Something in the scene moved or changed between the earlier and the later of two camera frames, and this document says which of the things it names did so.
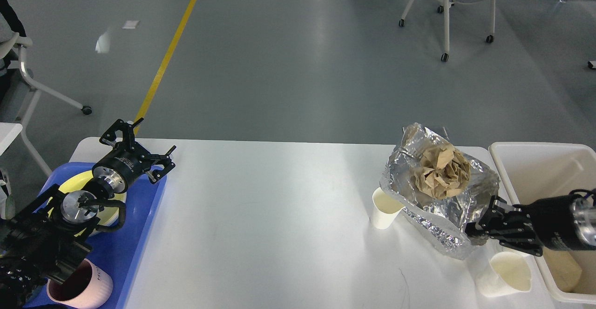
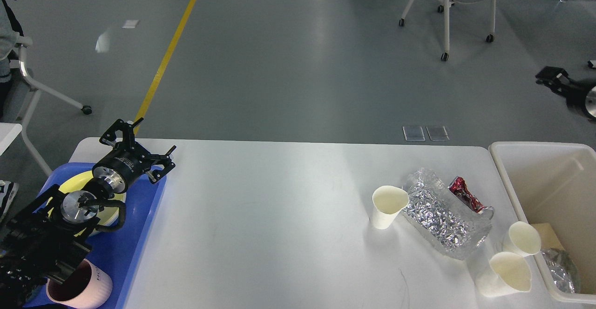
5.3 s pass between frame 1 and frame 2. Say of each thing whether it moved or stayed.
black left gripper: stayed
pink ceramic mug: stayed
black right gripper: moved
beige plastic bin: stayed
